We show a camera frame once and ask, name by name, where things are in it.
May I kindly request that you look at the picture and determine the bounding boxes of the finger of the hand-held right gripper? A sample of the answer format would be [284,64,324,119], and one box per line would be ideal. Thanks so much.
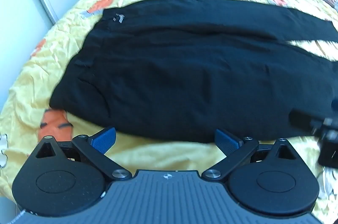
[289,109,326,136]

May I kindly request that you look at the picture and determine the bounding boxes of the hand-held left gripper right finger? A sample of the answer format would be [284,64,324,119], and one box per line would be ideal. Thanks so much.
[201,128,298,183]

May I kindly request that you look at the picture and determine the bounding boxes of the black pants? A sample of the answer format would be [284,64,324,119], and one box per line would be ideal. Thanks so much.
[50,0,338,143]

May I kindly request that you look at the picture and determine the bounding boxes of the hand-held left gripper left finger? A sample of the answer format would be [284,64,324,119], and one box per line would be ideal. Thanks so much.
[32,127,133,183]

